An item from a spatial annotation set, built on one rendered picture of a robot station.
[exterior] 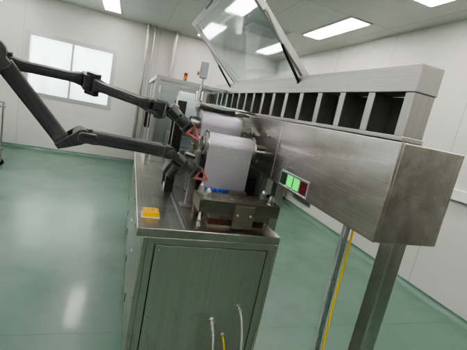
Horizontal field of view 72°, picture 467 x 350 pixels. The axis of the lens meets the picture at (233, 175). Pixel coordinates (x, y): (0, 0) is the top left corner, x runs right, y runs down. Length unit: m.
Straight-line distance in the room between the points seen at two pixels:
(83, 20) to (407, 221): 6.80
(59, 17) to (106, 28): 0.81
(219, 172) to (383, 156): 0.86
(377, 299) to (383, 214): 0.36
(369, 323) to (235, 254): 0.61
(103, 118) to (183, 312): 5.88
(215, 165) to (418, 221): 0.94
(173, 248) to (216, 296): 0.33
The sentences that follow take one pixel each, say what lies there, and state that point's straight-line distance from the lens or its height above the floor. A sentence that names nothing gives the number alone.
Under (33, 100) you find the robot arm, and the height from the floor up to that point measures 1.33.
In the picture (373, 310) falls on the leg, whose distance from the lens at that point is 1.29.
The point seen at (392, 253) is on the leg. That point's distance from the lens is 1.22.
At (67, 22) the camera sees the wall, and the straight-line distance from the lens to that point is 7.29.
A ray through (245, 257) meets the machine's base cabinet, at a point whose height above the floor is 0.79.
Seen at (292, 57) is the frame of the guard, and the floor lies 1.72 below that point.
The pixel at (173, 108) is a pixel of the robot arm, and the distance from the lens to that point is 1.59.
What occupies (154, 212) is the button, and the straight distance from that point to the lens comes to 1.51.
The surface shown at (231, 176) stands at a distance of 1.66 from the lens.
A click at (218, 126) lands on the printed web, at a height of 1.34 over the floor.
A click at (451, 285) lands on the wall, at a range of 3.79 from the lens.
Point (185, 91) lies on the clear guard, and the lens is 2.60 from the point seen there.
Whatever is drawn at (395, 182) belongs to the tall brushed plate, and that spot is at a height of 1.33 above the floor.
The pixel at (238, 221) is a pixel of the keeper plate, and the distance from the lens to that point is 1.50.
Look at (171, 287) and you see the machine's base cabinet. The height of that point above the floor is 0.63.
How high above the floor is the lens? 1.42
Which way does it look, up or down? 10 degrees down
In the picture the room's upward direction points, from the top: 12 degrees clockwise
